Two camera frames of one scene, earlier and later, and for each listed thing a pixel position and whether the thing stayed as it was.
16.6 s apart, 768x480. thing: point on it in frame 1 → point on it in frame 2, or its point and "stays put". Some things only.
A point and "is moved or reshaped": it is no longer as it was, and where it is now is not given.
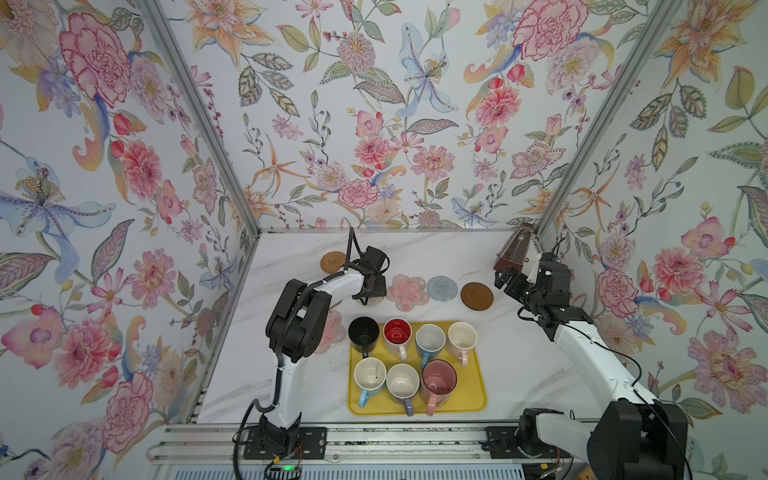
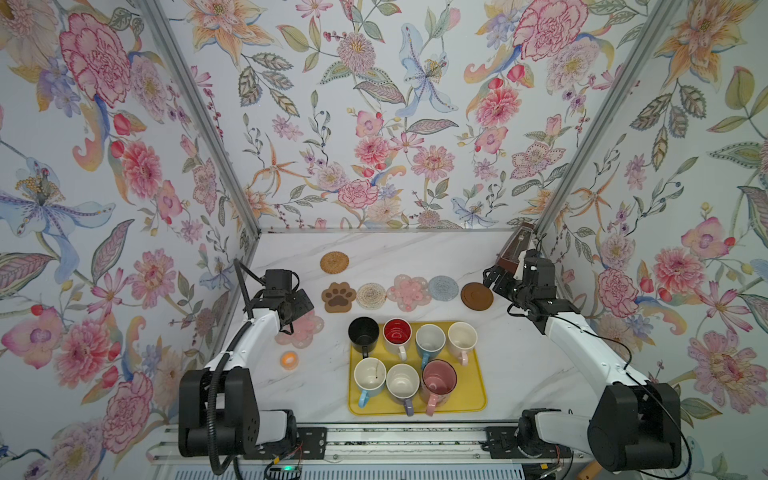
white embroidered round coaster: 372,300 stays put
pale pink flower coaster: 334,332 is moved or reshaped
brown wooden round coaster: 477,296 stays put
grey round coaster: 441,288 stays put
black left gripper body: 378,287 → 297,305
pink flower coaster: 407,292 stays put
